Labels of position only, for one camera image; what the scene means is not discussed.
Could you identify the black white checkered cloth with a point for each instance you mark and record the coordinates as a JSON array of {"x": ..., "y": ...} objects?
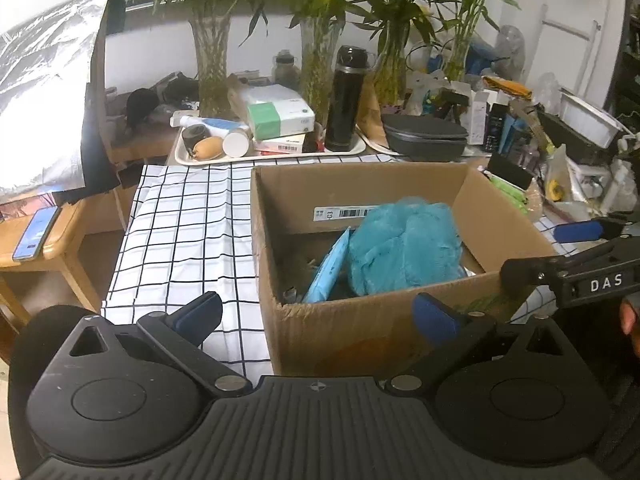
[{"x": 250, "y": 231}]

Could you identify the white blue spray bottle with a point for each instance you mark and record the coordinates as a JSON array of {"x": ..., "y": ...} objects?
[{"x": 183, "y": 121}]

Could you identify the white cylinder container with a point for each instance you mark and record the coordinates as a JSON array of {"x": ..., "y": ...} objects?
[{"x": 236, "y": 143}]

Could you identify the wooden stool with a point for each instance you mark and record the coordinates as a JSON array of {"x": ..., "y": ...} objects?
[{"x": 60, "y": 252}]

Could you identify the white serving tray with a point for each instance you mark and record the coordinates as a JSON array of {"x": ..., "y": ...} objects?
[{"x": 181, "y": 157}]

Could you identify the black thermos bottle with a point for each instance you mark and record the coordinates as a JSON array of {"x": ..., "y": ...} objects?
[{"x": 351, "y": 68}]

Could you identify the beige egg shaped sponge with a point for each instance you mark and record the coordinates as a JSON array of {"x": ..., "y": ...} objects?
[{"x": 208, "y": 148}]

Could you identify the black phone box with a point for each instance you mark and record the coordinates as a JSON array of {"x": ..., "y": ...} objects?
[{"x": 494, "y": 127}]

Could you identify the white red flat box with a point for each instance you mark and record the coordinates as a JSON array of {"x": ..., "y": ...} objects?
[{"x": 282, "y": 145}]

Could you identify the blue wipes packet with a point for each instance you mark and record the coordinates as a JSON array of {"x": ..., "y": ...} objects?
[{"x": 326, "y": 276}]

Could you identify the white product box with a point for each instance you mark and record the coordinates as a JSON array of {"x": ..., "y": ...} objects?
[{"x": 475, "y": 117}]

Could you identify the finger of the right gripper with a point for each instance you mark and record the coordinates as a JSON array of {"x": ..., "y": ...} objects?
[
  {"x": 589, "y": 231},
  {"x": 518, "y": 274}
]

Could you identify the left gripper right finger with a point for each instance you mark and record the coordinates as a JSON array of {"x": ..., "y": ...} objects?
[{"x": 451, "y": 337}]

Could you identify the glass vase bamboo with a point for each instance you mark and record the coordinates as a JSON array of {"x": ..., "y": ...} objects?
[
  {"x": 321, "y": 23},
  {"x": 391, "y": 22}
]

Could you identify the silver foil bag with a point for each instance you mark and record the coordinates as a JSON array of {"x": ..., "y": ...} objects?
[{"x": 45, "y": 70}]

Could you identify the smartphone on stool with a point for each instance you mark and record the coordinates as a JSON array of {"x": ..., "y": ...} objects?
[{"x": 32, "y": 240}]

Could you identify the grey zip case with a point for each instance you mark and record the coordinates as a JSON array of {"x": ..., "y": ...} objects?
[{"x": 425, "y": 138}]

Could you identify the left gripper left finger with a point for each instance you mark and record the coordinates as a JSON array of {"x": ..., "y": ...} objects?
[{"x": 178, "y": 336}]

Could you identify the brown cardboard box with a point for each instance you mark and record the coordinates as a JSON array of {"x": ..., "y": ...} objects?
[{"x": 298, "y": 212}]

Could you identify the black sponge block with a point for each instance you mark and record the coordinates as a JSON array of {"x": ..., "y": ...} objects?
[{"x": 502, "y": 168}]

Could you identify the green white tissue box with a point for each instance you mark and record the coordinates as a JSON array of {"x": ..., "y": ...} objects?
[{"x": 274, "y": 111}]

